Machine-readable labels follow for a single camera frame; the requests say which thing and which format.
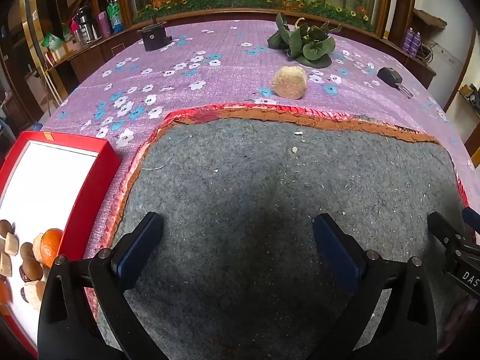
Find steel thermos jug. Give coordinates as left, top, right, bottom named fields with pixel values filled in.
left=77, top=5, right=99, bottom=44

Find small cardboard carton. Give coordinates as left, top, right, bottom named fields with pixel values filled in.
left=45, top=43, right=81, bottom=66

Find gold framed glass door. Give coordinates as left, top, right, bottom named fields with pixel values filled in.
left=7, top=0, right=49, bottom=83

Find black power adapter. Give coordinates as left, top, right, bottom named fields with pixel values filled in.
left=377, top=67, right=414, bottom=99

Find green plastic bottle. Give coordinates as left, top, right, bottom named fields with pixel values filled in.
left=106, top=0, right=124, bottom=34

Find red gift box white inside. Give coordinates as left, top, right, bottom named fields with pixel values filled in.
left=0, top=130, right=122, bottom=359

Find wooden wall shelf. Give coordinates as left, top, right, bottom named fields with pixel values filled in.
left=412, top=7, right=449, bottom=31

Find green packet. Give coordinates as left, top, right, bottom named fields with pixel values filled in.
left=41, top=33, right=64, bottom=51

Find purple floral tablecloth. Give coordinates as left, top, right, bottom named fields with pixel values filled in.
left=39, top=19, right=480, bottom=319

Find grey felt mat red border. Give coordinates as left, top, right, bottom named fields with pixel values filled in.
left=95, top=107, right=471, bottom=360

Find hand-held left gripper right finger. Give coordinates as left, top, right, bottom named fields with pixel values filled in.
left=311, top=213, right=437, bottom=360

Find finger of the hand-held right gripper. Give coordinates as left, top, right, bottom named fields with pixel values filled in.
left=427, top=212, right=480, bottom=271
left=462, top=208, right=480, bottom=233

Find tangled black cables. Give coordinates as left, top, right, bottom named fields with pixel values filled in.
left=418, top=39, right=436, bottom=64

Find pink cup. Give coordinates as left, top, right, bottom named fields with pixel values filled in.
left=97, top=11, right=112, bottom=38

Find small black box with rod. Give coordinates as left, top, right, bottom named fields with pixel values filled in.
left=137, top=17, right=173, bottom=52

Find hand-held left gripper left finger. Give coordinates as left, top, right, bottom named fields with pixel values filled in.
left=37, top=212, right=169, bottom=360

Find green artificial leafy plant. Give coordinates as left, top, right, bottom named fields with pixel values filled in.
left=267, top=12, right=344, bottom=69

